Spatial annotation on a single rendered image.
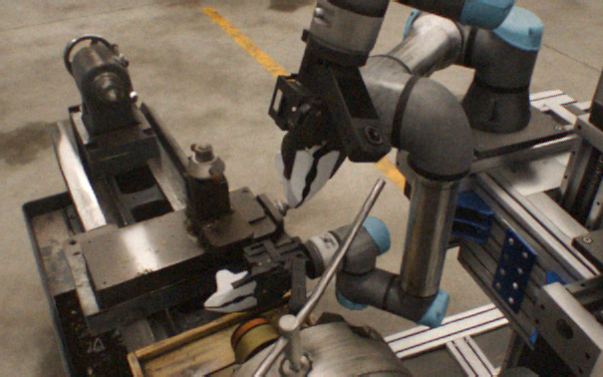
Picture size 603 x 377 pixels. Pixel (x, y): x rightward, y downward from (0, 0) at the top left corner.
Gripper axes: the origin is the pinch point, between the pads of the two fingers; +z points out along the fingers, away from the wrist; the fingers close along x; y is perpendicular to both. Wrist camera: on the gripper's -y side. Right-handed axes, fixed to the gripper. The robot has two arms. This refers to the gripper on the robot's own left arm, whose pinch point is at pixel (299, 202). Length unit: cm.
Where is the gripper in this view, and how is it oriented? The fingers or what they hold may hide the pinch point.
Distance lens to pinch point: 74.8
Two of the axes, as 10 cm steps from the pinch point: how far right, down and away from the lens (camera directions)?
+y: -4.7, -5.4, 7.0
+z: -2.7, 8.4, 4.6
